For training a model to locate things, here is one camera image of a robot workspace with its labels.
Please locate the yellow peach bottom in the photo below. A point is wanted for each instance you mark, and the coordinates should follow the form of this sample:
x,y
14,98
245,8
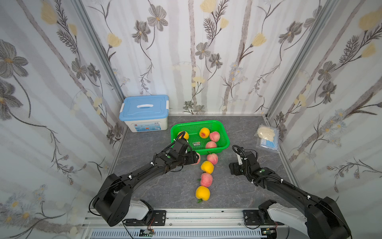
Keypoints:
x,y
202,194

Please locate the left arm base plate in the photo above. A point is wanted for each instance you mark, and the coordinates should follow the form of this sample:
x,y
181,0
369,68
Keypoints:
x,y
153,218

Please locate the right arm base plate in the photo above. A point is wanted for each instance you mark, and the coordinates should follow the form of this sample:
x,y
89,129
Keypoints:
x,y
258,218

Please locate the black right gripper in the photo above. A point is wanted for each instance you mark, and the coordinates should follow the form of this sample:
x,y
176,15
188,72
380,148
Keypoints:
x,y
238,169

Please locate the small green circuit board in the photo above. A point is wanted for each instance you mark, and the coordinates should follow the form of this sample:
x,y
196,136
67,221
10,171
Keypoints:
x,y
146,233

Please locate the aluminium front rail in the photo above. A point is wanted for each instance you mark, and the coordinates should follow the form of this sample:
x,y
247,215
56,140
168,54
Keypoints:
x,y
229,218

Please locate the yellow peach with red blush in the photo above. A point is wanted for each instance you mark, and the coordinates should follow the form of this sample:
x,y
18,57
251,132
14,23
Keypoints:
x,y
184,135

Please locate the blue face mask pack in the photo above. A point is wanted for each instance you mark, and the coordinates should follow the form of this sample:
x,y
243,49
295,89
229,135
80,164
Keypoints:
x,y
272,146

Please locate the green plastic perforated basket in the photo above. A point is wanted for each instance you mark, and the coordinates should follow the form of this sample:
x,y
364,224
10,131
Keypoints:
x,y
193,129

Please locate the clear bag of white gloves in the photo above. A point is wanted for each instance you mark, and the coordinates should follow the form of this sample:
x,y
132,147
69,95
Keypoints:
x,y
267,132

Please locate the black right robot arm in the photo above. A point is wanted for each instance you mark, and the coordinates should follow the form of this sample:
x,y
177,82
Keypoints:
x,y
318,218

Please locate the pink peach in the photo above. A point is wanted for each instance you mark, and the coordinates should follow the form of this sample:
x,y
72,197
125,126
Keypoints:
x,y
214,136
213,158
211,144
206,180
198,159

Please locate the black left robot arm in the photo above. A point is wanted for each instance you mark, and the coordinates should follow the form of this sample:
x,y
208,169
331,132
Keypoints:
x,y
112,202

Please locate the blue lid storage box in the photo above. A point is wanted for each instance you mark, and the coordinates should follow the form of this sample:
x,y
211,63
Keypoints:
x,y
145,113

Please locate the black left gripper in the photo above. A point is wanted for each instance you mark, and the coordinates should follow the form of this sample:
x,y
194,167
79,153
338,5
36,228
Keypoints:
x,y
192,157

